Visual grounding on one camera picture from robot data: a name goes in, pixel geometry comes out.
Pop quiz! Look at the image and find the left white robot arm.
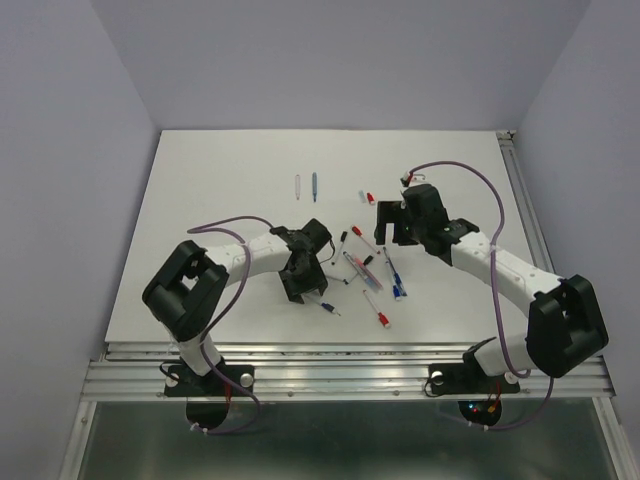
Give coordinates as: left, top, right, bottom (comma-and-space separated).
142, 219, 332, 394

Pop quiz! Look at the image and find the light blue pen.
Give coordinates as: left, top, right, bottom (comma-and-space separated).
311, 172, 319, 203

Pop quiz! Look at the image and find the black cap marker low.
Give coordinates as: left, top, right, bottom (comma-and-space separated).
325, 274, 349, 285

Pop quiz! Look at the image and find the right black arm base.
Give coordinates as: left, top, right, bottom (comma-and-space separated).
423, 363, 521, 429

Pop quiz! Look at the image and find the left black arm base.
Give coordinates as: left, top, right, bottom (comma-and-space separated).
158, 361, 261, 436

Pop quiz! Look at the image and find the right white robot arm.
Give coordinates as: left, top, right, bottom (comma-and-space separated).
374, 184, 609, 390

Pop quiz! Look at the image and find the red transparent pen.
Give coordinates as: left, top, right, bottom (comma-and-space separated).
343, 252, 383, 291

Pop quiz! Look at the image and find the blue cap marker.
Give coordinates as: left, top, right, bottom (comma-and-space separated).
304, 295, 340, 316

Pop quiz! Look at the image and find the aluminium rail frame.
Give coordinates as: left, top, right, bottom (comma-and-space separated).
60, 342, 639, 479

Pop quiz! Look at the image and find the blue pen far right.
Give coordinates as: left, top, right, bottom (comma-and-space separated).
393, 270, 407, 297

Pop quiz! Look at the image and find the black cap marker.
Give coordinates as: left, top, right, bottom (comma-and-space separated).
330, 230, 348, 265
343, 252, 375, 287

